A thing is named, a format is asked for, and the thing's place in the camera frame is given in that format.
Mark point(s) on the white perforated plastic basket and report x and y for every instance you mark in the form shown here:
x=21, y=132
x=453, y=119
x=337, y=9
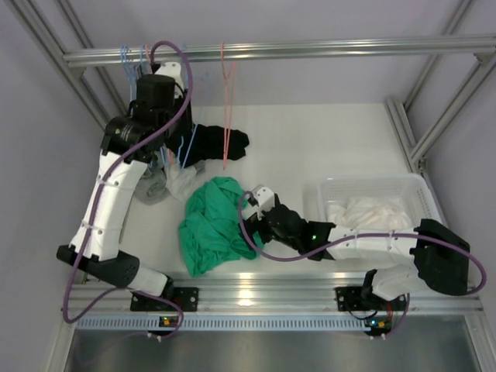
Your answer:
x=410, y=189

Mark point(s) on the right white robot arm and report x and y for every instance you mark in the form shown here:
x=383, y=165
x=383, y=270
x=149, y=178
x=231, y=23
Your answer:
x=429, y=256

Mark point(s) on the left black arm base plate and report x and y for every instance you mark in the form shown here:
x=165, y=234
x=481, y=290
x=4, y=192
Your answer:
x=186, y=298

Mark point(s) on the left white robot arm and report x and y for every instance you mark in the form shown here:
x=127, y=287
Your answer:
x=95, y=246

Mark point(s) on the black garment on hanger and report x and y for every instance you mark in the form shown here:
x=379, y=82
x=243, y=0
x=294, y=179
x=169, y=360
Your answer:
x=208, y=144

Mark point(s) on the slotted grey cable duct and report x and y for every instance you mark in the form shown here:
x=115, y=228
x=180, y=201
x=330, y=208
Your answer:
x=223, y=323

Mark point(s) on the white garment near hangers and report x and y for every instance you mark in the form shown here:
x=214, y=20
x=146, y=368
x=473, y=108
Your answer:
x=180, y=181

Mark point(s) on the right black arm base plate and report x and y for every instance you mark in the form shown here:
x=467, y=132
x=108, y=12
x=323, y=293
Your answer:
x=349, y=299

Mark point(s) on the pink wire hanger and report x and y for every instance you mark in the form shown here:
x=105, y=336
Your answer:
x=228, y=75

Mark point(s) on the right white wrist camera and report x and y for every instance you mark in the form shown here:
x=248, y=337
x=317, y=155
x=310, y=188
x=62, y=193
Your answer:
x=260, y=201

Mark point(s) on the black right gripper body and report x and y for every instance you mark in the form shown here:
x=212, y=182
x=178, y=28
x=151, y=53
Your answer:
x=253, y=225

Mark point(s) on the blue hanger holding green shirt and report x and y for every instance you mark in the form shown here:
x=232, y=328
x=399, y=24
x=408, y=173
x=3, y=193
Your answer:
x=203, y=78

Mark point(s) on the aluminium hanging rail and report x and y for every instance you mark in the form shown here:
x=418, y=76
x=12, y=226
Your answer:
x=402, y=46

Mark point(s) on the white tank top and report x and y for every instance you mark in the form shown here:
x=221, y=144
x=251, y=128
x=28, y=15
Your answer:
x=363, y=212

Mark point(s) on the green shirt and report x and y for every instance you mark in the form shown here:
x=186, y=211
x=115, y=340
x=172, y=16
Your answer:
x=209, y=234

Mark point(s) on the grey garment on hanger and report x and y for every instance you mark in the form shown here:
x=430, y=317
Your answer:
x=152, y=186

